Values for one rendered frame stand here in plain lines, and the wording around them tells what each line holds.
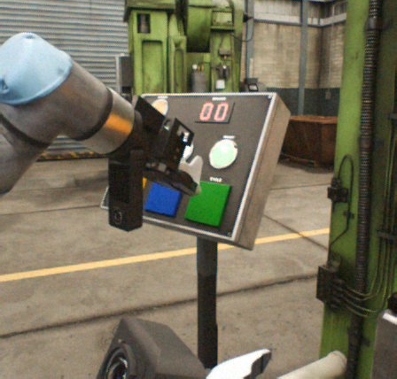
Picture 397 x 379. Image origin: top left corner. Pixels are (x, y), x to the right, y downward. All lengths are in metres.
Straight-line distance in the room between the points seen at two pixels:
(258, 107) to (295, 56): 9.28
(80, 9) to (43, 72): 7.94
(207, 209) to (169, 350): 0.52
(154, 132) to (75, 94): 0.15
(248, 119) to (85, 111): 0.36
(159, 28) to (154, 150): 4.73
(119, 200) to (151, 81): 4.70
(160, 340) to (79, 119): 0.31
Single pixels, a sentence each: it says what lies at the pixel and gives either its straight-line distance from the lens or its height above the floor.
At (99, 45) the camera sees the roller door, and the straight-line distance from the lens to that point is 8.26.
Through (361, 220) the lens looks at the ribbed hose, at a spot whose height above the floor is 0.96.
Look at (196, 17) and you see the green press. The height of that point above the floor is 2.22.
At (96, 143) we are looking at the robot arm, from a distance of 0.47.
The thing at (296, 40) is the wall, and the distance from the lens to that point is 10.04.
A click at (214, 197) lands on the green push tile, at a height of 1.02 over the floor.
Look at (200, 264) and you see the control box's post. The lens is 0.88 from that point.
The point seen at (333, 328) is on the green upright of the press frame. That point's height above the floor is 0.69.
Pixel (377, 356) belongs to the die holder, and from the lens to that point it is 0.61.
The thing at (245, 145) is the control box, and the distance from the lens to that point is 0.69.
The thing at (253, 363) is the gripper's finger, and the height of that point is 1.00.
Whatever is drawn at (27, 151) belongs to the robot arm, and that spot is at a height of 1.13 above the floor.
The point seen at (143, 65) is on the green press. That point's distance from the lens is 5.19.
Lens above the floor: 1.19
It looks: 12 degrees down
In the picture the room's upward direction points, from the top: straight up
